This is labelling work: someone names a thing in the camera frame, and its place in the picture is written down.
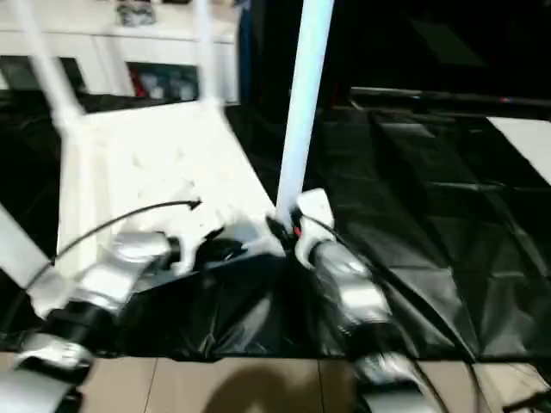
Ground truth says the white plastic table top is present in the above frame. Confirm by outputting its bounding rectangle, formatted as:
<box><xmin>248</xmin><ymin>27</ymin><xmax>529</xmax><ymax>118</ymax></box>
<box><xmin>29</xmin><ymin>100</ymin><xmax>286</xmax><ymax>320</ymax></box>

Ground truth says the white plastic table leg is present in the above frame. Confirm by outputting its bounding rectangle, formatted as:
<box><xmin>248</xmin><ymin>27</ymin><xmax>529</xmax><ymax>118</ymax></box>
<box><xmin>0</xmin><ymin>200</ymin><xmax>53</xmax><ymax>294</ymax></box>
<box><xmin>192</xmin><ymin>0</ymin><xmax>226</xmax><ymax>109</ymax></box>
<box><xmin>274</xmin><ymin>0</ymin><xmax>337</xmax><ymax>230</ymax></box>
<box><xmin>15</xmin><ymin>0</ymin><xmax>86</xmax><ymax>125</ymax></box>

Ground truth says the black plastic mat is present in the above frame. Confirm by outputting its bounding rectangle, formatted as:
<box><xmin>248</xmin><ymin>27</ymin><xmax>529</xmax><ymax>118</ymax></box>
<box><xmin>0</xmin><ymin>88</ymin><xmax>551</xmax><ymax>363</ymax></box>

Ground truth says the black horizontal bar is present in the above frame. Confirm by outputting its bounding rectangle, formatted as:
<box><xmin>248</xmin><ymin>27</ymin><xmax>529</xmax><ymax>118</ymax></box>
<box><xmin>348</xmin><ymin>85</ymin><xmax>551</xmax><ymax>109</ymax></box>

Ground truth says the white glass-door cabinet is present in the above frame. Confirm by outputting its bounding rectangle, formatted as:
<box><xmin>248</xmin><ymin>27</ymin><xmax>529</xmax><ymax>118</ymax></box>
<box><xmin>0</xmin><ymin>0</ymin><xmax>240</xmax><ymax>105</ymax></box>

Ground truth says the dark furniture with brass label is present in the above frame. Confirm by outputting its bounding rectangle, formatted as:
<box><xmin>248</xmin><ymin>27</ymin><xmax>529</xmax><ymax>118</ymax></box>
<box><xmin>236</xmin><ymin>0</ymin><xmax>551</xmax><ymax>105</ymax></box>

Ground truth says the white flat sheet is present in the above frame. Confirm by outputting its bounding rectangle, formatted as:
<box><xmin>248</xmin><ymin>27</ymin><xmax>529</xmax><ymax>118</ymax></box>
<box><xmin>485</xmin><ymin>114</ymin><xmax>551</xmax><ymax>189</ymax></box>

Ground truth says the dark patterned bundle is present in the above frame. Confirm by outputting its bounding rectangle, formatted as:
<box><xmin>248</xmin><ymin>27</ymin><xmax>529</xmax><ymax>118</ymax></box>
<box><xmin>115</xmin><ymin>2</ymin><xmax>159</xmax><ymax>28</ymax></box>

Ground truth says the black tripod stand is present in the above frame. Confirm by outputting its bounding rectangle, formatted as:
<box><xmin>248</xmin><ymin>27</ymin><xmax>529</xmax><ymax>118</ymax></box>
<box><xmin>502</xmin><ymin>388</ymin><xmax>551</xmax><ymax>413</ymax></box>

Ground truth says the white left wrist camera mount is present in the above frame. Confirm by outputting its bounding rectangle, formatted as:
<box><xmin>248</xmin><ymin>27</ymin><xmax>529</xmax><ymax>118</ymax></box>
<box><xmin>171</xmin><ymin>205</ymin><xmax>226</xmax><ymax>273</ymax></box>

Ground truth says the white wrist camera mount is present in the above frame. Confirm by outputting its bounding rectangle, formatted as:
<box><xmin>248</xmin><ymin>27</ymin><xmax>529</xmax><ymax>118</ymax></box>
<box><xmin>294</xmin><ymin>187</ymin><xmax>337</xmax><ymax>268</ymax></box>
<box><xmin>171</xmin><ymin>205</ymin><xmax>226</xmax><ymax>273</ymax></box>

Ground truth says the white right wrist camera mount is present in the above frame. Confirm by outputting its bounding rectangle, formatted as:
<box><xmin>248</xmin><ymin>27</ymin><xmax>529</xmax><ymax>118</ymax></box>
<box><xmin>294</xmin><ymin>187</ymin><xmax>337</xmax><ymax>268</ymax></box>

